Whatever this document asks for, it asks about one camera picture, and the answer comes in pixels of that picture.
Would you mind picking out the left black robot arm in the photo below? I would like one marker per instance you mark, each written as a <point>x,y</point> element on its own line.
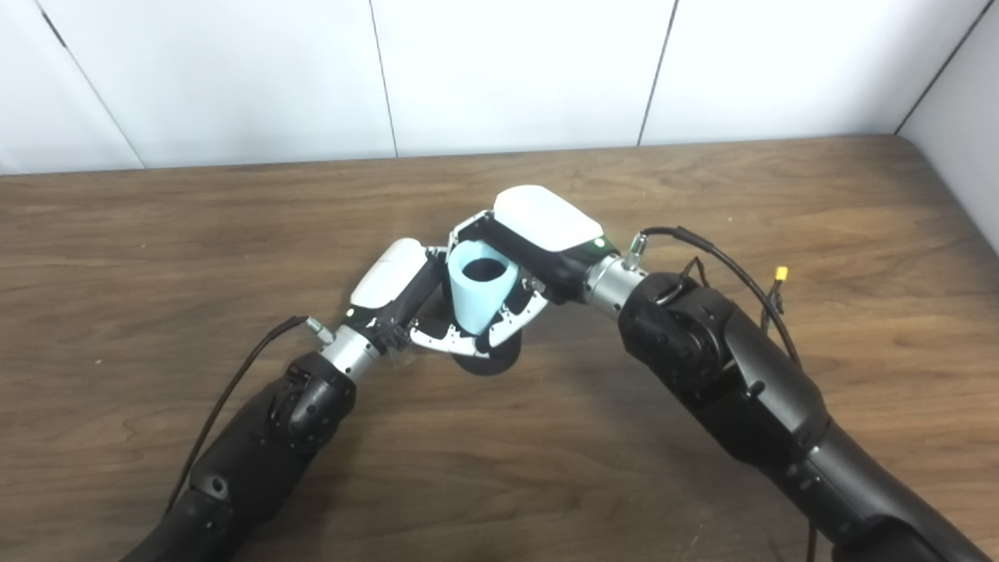
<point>265,445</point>

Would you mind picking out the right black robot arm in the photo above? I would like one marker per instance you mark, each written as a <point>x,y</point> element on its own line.
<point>749,390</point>

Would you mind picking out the black nozzle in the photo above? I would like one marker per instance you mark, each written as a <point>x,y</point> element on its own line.
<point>490,365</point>

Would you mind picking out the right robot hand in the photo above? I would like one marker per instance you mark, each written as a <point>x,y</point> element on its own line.
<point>546,222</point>

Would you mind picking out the light blue cylinder cup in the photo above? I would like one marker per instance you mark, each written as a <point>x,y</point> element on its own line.
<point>478,306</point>

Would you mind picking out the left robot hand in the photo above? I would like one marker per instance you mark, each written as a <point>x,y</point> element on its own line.
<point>390,277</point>

